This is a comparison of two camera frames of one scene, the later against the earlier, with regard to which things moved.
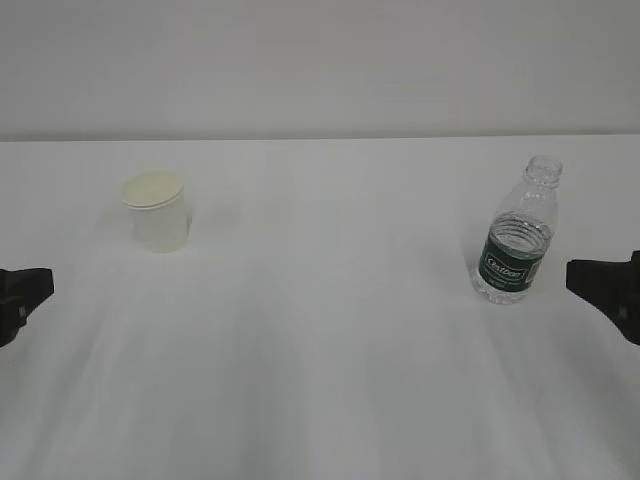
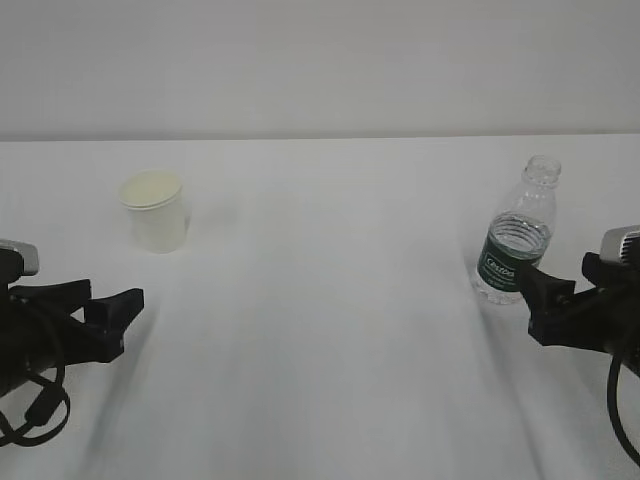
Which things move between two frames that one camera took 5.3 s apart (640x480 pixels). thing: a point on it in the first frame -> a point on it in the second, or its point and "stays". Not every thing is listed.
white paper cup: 158,210 stays
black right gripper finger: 611,286 -> 607,317
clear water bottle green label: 516,235 stays
